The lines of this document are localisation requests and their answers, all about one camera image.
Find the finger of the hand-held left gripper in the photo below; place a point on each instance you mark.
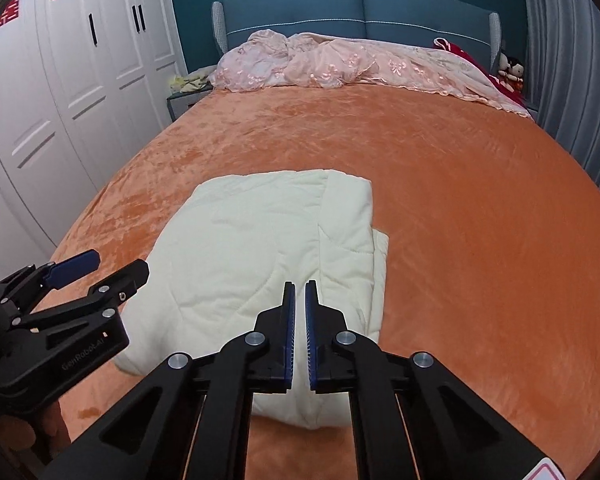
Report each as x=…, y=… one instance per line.
x=72, y=265
x=105, y=292

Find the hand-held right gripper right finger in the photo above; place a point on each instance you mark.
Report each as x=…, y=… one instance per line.
x=310, y=345

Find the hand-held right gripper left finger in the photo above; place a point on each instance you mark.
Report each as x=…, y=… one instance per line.
x=290, y=340

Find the cream quilted garment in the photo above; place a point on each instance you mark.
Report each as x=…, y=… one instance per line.
x=260, y=240

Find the white wardrobe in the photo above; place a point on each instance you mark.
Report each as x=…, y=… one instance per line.
x=80, y=85

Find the grey bedside table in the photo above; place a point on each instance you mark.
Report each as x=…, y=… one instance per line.
x=180, y=107
x=530, y=110

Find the orange plush blanket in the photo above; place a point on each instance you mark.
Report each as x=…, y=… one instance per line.
x=455, y=185

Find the pale cloth on bedside table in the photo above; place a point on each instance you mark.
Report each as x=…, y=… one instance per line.
x=190, y=82

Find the red paper door decoration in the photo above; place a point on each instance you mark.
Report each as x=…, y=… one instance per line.
x=5, y=16

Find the pink embroidered quilt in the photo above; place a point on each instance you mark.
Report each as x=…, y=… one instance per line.
x=340, y=67

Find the red cloth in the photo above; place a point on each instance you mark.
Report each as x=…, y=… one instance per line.
x=502, y=87

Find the blue padded headboard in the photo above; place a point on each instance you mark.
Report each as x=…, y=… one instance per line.
x=330, y=12

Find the plush doll toy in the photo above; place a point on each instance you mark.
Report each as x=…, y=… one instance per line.
x=511, y=72

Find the grey curtain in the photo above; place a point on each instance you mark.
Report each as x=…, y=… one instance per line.
x=570, y=60

